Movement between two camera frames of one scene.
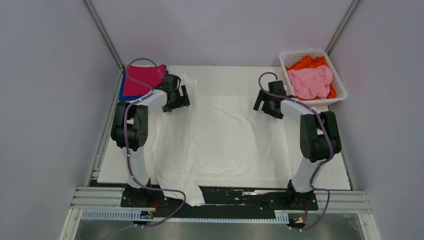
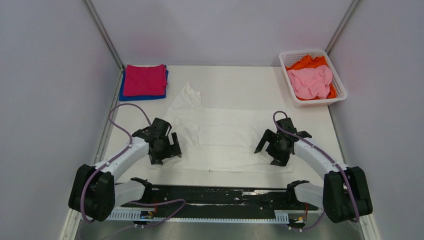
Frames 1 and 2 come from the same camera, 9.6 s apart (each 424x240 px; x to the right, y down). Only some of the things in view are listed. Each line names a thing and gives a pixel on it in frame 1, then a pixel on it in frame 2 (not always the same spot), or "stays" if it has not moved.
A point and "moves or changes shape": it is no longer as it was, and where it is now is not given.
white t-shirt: [218, 138] moves or changes shape
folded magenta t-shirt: [140, 80] stays
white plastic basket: [311, 77] stays
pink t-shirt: [309, 83] stays
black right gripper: [264, 97] to [279, 159]
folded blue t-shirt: [122, 97] stays
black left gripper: [182, 101] to [157, 158]
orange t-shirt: [309, 62] stays
